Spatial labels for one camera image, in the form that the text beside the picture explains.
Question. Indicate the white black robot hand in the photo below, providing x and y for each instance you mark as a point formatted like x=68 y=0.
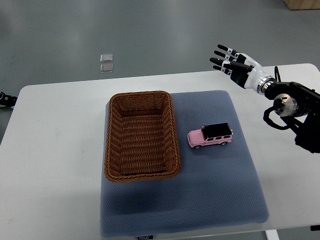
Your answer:
x=241 y=69

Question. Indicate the pink toy car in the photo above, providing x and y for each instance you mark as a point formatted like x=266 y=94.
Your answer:
x=209 y=135

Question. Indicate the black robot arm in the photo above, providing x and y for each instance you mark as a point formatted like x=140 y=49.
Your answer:
x=295 y=107

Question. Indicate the brown wicker basket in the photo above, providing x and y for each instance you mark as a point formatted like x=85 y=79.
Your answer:
x=141 y=137

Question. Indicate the wooden furniture corner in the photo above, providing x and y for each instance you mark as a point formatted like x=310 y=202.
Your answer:
x=302 y=4

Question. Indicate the blue gray foam mat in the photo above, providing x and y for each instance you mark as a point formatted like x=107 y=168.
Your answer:
x=218 y=186

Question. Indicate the upper clear floor plate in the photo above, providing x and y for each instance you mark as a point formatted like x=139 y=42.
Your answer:
x=106 y=57

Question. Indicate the white table leg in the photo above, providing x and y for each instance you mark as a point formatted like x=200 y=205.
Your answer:
x=272 y=234

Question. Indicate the black device at left edge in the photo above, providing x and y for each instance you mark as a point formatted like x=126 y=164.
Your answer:
x=7 y=100

